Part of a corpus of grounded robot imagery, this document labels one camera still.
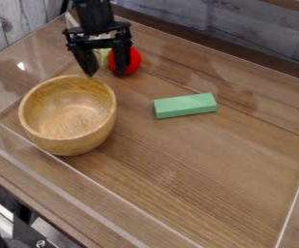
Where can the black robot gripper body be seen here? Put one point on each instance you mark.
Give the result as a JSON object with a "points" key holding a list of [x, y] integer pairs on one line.
{"points": [[98, 30]]}

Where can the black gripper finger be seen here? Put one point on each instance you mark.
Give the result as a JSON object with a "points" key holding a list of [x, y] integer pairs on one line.
{"points": [[86, 60], [122, 58]]}

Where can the red felt strawberry fruit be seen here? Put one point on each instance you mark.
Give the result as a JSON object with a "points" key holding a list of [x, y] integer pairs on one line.
{"points": [[107, 60]]}

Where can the wooden bowl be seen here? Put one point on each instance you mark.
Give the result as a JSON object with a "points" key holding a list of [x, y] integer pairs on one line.
{"points": [[67, 114]]}

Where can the green rectangular block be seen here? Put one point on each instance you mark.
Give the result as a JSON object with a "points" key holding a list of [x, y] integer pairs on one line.
{"points": [[184, 105]]}

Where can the clear acrylic tray enclosure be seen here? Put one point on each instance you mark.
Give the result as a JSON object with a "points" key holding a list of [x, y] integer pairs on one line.
{"points": [[199, 181]]}

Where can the black metal table bracket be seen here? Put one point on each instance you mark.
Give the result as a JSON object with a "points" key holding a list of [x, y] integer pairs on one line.
{"points": [[28, 235]]}

